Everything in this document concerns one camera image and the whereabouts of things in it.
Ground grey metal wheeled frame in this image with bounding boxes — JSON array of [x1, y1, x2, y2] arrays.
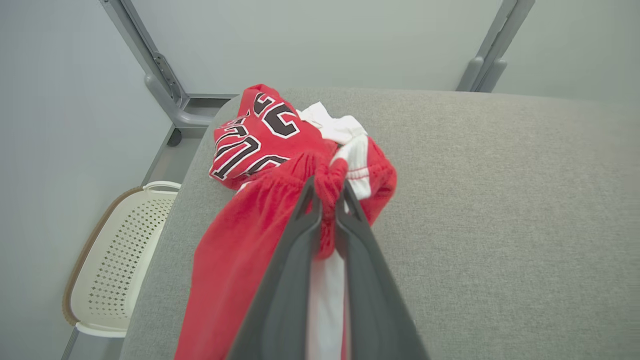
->
[[99, 0, 236, 147]]

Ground cream perforated laundry basket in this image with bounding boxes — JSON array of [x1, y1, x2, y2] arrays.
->
[[62, 181, 182, 338]]

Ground red shorts with white stripe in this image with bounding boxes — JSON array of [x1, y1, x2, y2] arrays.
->
[[174, 135, 398, 360]]

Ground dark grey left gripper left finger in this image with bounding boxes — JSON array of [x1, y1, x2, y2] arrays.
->
[[227, 176, 322, 360]]

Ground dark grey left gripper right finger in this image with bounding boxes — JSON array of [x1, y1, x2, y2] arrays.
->
[[334, 181, 431, 360]]

